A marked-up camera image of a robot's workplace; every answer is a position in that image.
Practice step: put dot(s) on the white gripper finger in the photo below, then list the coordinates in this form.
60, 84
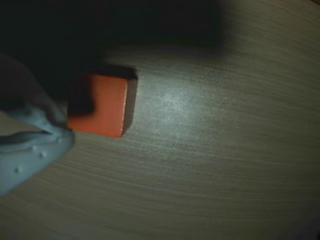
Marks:
25, 162
20, 82

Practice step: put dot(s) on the orange cube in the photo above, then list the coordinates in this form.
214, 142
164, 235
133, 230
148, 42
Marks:
107, 107

